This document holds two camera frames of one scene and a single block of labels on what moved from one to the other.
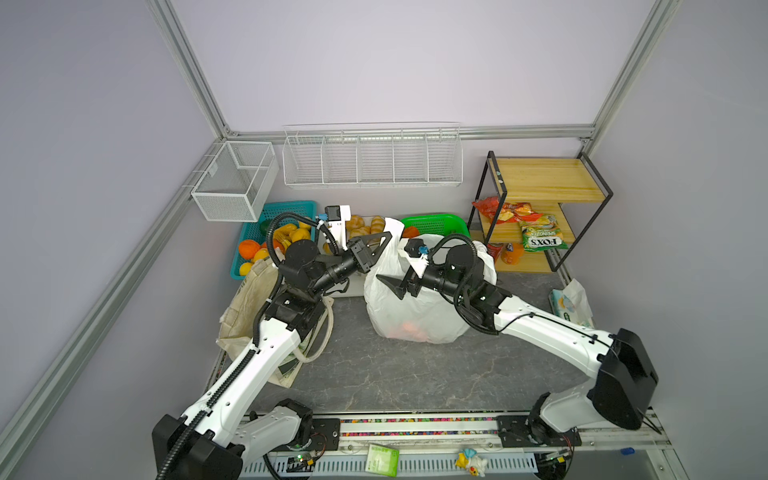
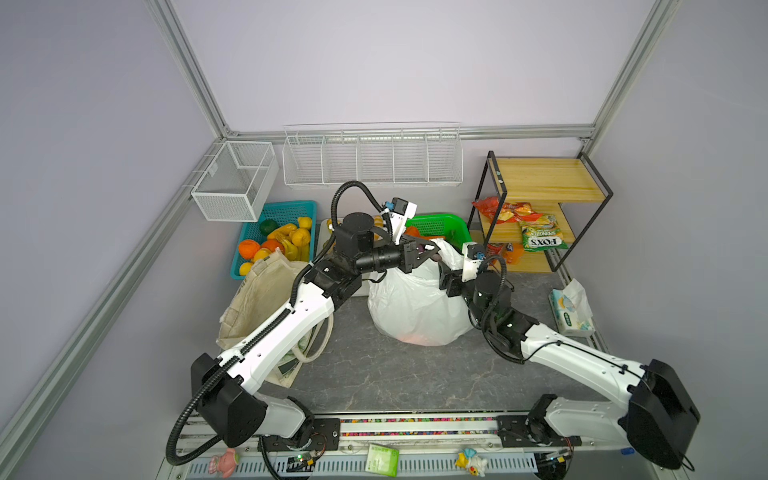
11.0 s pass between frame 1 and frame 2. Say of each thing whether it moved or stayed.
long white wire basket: stayed
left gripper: moved
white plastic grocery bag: stayed
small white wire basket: stayed
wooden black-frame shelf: stayed
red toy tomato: moved
